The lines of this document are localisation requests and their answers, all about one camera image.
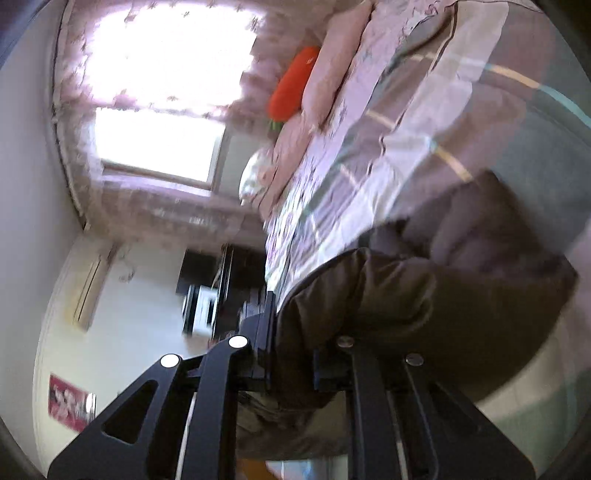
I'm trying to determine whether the dark brown puffer jacket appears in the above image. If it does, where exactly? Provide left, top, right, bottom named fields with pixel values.
left=236, top=172, right=578, bottom=461

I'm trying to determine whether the white printer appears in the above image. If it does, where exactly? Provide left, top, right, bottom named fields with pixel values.
left=182, top=285, right=218, bottom=336

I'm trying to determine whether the black computer monitor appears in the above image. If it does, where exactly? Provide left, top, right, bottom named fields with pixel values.
left=175, top=250, right=218, bottom=296

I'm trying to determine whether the dark wooden desk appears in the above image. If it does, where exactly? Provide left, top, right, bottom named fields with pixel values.
left=211, top=244, right=266, bottom=340

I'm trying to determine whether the white air conditioner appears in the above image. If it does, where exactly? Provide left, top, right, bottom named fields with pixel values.
left=72, top=255, right=110, bottom=331

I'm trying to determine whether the left pink pillow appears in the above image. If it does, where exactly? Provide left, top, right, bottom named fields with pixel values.
left=257, top=113, right=315, bottom=221

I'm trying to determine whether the pink pillow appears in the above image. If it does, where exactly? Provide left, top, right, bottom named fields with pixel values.
left=301, top=1, right=374, bottom=131
left=257, top=113, right=315, bottom=221

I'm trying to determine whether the striped patchwork duvet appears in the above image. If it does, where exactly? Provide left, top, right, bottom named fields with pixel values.
left=269, top=1, right=590, bottom=296

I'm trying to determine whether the pink floral lace curtain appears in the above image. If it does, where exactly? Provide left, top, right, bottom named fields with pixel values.
left=53, top=1, right=266, bottom=249

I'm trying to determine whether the orange carrot plush pillow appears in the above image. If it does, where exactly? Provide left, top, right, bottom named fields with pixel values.
left=266, top=46, right=321, bottom=123

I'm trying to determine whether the right pink pillow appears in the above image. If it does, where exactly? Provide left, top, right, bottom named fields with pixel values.
left=301, top=1, right=374, bottom=131

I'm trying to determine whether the pink cartoon bed sheet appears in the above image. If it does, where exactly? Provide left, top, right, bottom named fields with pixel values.
left=264, top=1, right=453, bottom=289

